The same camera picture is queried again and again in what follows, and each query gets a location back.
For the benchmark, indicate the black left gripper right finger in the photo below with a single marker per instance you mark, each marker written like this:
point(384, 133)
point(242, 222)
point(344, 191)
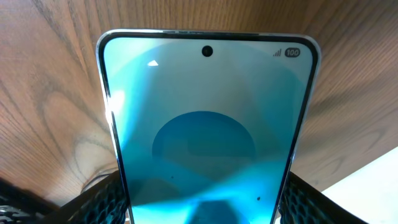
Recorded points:
point(301, 203)

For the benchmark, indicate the blue screen Galaxy smartphone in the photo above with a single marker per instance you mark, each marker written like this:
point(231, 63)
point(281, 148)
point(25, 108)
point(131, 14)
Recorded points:
point(205, 125)

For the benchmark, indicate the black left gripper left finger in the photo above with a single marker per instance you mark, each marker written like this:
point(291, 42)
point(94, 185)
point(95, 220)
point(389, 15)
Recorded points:
point(103, 203)

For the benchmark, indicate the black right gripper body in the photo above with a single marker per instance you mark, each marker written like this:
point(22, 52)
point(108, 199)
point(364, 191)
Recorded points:
point(20, 206)

